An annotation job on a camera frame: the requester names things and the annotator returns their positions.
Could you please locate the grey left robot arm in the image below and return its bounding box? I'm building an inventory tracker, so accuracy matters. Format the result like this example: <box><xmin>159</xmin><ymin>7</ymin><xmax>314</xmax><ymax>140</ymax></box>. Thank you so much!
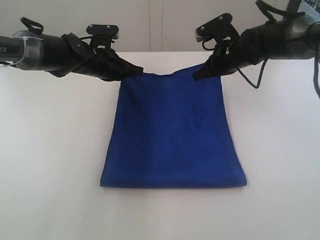
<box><xmin>0</xmin><ymin>30</ymin><xmax>144</xmax><ymax>82</ymax></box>

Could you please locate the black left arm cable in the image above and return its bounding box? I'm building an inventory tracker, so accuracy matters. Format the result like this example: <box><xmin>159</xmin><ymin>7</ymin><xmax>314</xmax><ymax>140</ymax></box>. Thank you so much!
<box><xmin>19</xmin><ymin>16</ymin><xmax>45</xmax><ymax>35</ymax></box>

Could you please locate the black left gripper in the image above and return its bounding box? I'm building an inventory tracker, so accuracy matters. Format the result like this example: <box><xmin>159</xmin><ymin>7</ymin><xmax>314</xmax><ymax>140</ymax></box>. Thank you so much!
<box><xmin>49</xmin><ymin>33</ymin><xmax>144</xmax><ymax>82</ymax></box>

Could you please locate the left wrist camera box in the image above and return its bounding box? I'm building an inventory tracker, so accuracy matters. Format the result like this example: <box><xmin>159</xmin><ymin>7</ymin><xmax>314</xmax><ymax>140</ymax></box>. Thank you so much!
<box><xmin>86</xmin><ymin>24</ymin><xmax>120</xmax><ymax>40</ymax></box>

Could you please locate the blue towel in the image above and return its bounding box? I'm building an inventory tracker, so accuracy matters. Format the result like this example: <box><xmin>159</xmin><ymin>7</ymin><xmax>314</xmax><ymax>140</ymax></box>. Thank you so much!
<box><xmin>100</xmin><ymin>66</ymin><xmax>247</xmax><ymax>189</ymax></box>

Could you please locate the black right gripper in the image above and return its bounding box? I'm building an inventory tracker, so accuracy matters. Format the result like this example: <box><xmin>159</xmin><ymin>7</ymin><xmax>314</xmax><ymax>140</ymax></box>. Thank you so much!
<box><xmin>192</xmin><ymin>21</ymin><xmax>290</xmax><ymax>81</ymax></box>

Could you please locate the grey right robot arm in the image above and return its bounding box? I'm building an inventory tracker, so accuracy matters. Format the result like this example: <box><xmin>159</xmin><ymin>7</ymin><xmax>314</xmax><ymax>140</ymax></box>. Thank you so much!
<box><xmin>193</xmin><ymin>12</ymin><xmax>320</xmax><ymax>81</ymax></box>

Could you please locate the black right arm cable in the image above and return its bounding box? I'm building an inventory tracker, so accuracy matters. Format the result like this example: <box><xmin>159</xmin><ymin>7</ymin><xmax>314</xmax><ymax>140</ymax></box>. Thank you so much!
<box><xmin>202</xmin><ymin>0</ymin><xmax>320</xmax><ymax>101</ymax></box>

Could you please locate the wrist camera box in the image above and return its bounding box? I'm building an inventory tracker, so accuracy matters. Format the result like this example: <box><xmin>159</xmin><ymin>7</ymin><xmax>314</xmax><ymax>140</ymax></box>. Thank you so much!
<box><xmin>195</xmin><ymin>13</ymin><xmax>240</xmax><ymax>43</ymax></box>
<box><xmin>86</xmin><ymin>24</ymin><xmax>120</xmax><ymax>40</ymax></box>

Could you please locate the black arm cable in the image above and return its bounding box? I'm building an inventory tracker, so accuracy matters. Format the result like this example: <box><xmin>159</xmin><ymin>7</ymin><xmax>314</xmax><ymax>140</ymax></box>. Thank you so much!
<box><xmin>202</xmin><ymin>0</ymin><xmax>320</xmax><ymax>101</ymax></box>
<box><xmin>19</xmin><ymin>16</ymin><xmax>45</xmax><ymax>35</ymax></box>

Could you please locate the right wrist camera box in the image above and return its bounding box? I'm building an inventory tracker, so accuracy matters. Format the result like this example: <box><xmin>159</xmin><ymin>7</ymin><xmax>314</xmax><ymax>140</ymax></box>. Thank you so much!
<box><xmin>195</xmin><ymin>13</ymin><xmax>240</xmax><ymax>43</ymax></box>

